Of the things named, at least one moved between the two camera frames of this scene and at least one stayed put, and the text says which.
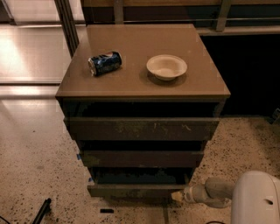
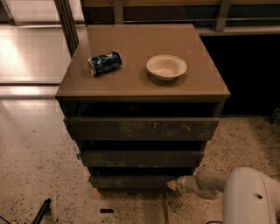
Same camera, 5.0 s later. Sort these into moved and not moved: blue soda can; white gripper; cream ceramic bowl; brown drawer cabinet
Moved: white gripper
Not moved: cream ceramic bowl; blue soda can; brown drawer cabinet
